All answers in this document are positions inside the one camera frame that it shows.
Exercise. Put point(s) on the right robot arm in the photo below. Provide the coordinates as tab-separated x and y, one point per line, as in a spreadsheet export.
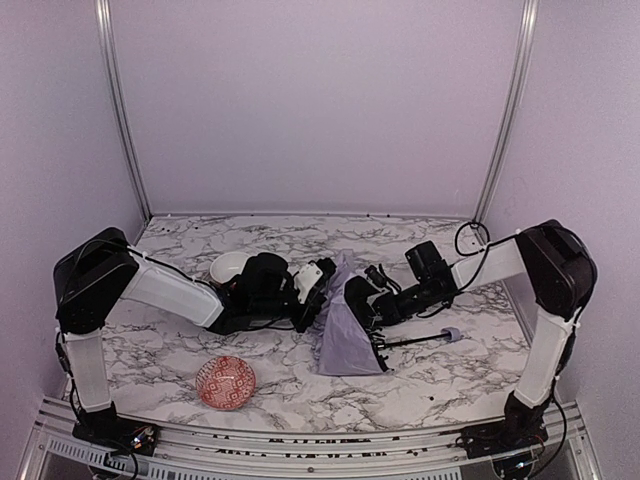
561	273

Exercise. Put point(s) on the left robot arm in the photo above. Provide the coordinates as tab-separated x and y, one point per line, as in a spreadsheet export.
93	278

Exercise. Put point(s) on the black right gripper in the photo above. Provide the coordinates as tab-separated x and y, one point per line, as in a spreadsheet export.
358	304

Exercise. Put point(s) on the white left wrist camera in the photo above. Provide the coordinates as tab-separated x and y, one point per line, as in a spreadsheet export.
311	276

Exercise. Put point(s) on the aluminium frame post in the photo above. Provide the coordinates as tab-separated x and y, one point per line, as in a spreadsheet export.
109	52
515	92

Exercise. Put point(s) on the white bowl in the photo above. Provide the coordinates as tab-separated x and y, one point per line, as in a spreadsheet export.
224	267

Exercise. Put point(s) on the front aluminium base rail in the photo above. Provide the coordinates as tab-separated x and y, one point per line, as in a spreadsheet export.
564	451

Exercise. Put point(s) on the left aluminium frame post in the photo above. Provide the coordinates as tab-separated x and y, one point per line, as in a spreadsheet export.
109	52

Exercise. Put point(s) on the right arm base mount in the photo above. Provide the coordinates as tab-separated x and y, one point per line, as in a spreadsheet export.
492	438

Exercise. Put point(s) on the red patterned bowl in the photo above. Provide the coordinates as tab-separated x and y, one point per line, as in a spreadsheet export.
225	383

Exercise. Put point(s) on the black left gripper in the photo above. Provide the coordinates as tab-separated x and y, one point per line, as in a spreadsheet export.
310	308

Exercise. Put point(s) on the lilac folding umbrella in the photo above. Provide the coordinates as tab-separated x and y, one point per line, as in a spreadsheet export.
348	343

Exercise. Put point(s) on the right aluminium frame post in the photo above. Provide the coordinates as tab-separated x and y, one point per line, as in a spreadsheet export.
515	92

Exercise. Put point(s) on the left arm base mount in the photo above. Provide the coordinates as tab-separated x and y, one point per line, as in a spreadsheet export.
126	434

